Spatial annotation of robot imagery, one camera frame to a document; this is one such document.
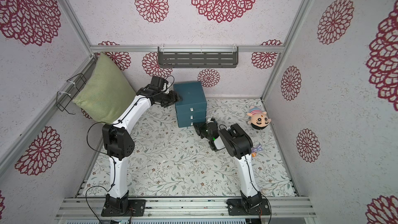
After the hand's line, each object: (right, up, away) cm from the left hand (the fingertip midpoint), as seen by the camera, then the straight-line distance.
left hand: (178, 100), depth 92 cm
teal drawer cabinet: (+7, +5, +3) cm, 10 cm away
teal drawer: (+7, -9, +3) cm, 12 cm away
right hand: (+7, -13, +8) cm, 17 cm away
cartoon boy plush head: (+50, -12, +5) cm, 51 cm away
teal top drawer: (+7, -4, -2) cm, 9 cm away
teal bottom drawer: (+6, -14, +8) cm, 17 cm away
